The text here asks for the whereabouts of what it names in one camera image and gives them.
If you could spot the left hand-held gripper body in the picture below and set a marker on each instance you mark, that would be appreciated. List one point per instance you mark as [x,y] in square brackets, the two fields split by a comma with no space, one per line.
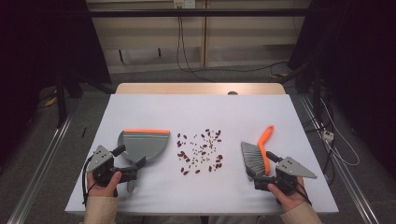
[99,158]

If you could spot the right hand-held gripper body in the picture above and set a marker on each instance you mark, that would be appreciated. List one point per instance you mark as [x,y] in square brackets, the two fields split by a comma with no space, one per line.
[289,168]

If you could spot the grey dustpan with orange edge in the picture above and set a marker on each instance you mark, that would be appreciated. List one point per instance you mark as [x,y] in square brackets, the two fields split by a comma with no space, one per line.
[146,146]

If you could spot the group of red kidney beans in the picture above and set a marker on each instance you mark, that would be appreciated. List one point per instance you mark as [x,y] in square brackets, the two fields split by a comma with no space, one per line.
[183,154]

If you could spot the group of small green beans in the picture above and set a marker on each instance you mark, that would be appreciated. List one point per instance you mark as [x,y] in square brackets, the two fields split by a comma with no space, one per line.
[210,143]

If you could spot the person's left hand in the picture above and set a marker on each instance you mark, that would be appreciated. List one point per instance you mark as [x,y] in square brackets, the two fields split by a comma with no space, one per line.
[102,190]

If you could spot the person's right hand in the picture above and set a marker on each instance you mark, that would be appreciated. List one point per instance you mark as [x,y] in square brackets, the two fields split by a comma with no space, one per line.
[291,200]

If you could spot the small black floor object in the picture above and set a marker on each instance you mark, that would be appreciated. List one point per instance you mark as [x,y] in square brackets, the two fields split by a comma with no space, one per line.
[84,132]

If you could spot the white table cover board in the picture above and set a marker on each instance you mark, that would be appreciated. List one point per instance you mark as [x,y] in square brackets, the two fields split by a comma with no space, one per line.
[199,112]

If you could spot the wooden table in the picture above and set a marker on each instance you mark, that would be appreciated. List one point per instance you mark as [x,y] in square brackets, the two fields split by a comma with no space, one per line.
[186,88]

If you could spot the black curtain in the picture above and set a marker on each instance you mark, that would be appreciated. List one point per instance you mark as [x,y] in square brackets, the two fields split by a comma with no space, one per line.
[358,46]
[37,46]

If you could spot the black horizontal bar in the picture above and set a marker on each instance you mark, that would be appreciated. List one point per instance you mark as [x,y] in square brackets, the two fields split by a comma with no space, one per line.
[199,12]

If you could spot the metal floor rail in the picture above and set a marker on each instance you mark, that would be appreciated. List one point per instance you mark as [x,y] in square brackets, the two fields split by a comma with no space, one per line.
[345,174]
[37,177]

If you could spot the white wall socket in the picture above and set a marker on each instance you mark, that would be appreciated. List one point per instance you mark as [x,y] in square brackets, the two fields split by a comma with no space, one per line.
[184,3]

